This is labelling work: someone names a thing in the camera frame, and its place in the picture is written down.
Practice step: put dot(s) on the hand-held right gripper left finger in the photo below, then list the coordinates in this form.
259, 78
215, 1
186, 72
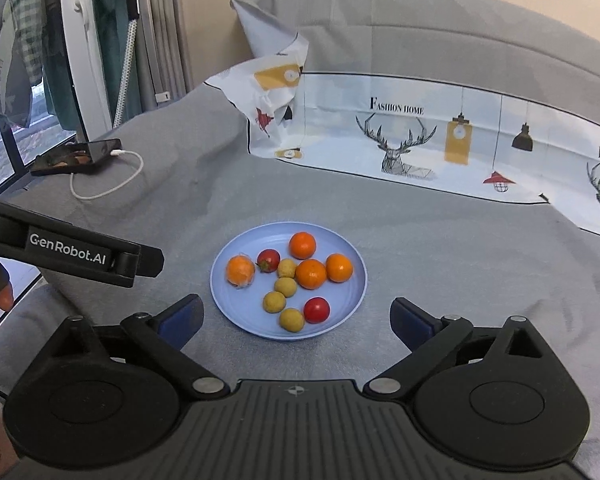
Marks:
182, 321

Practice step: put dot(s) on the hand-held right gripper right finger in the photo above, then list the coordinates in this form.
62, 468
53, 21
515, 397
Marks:
410, 324

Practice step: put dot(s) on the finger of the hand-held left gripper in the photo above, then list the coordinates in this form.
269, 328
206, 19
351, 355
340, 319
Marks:
142, 265

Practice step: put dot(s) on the blue plate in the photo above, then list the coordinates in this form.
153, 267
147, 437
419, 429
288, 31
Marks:
345, 305

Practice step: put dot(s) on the plastic-wrapped orange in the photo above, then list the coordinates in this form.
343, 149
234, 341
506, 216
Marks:
240, 270

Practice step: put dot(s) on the small orange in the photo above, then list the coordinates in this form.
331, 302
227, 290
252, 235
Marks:
302, 245
311, 274
339, 267

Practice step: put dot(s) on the yellow-green round fruit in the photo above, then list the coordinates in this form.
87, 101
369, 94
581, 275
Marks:
285, 286
286, 268
274, 302
291, 320

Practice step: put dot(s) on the red cherry tomato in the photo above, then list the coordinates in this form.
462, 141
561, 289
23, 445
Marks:
316, 310
268, 260

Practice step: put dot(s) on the black smartphone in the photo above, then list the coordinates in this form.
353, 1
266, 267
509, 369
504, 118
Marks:
75, 157

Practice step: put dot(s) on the grey hanging garment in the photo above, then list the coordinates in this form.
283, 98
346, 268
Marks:
5, 75

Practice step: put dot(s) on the white curtain clip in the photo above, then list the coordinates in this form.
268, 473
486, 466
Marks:
162, 96

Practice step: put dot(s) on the teal curtain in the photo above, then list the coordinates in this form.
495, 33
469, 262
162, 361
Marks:
105, 50

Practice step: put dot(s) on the plaid hanging shirt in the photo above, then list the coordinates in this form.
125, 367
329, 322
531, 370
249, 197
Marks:
27, 25

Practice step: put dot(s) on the deer-print white cloth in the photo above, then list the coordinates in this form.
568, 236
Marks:
340, 125

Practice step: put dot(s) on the grey upholstered headboard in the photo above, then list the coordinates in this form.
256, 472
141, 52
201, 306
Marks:
455, 25

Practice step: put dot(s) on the white window frame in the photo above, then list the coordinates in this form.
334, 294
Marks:
75, 60

